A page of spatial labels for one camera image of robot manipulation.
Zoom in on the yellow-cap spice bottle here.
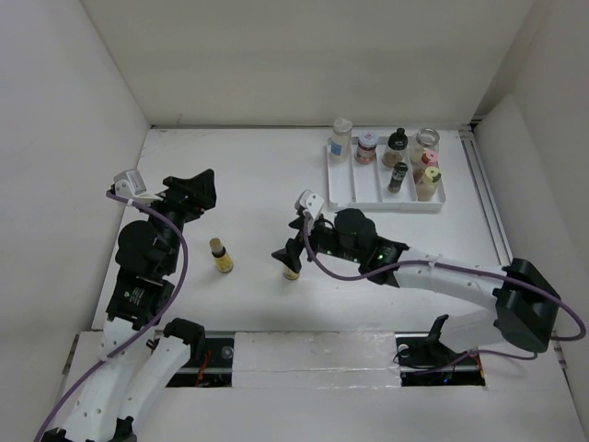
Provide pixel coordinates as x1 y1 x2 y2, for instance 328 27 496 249
413 167 442 202

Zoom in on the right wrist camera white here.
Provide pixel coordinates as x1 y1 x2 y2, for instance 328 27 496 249
294 189 325 221

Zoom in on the tall silver-lid sesame jar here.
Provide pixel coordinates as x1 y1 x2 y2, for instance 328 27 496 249
329 118 353 162

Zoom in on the yellow-label cork bottle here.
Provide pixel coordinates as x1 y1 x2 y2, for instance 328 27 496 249
283 266 299 281
209 238 234 273

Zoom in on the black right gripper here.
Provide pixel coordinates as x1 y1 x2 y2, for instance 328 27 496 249
271 212 364 273

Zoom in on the pink-cap spice bottle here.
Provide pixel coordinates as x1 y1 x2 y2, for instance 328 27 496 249
412 149 438 183

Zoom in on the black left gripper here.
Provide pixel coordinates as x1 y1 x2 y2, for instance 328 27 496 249
138 169 216 272

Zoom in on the small dark pepper bottle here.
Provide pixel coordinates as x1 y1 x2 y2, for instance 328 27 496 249
387 161 409 193

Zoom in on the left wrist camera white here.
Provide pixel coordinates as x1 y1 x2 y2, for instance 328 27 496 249
106 169 151 205

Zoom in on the white divided organizer tray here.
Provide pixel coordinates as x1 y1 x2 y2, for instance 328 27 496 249
325 136 446 213

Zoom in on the clear glass jar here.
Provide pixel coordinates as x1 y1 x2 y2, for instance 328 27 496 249
409 128 440 166

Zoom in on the black-cap round spice jar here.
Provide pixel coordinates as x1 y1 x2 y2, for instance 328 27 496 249
382 127 409 169

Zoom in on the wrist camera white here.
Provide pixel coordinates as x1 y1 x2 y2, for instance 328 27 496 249
106 169 151 205
294 189 325 221

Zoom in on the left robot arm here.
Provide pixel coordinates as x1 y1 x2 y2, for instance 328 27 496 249
35 169 216 441

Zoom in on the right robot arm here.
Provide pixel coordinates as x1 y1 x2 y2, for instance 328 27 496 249
271 209 560 363

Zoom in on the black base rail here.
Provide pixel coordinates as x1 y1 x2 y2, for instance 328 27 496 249
168 331 486 390

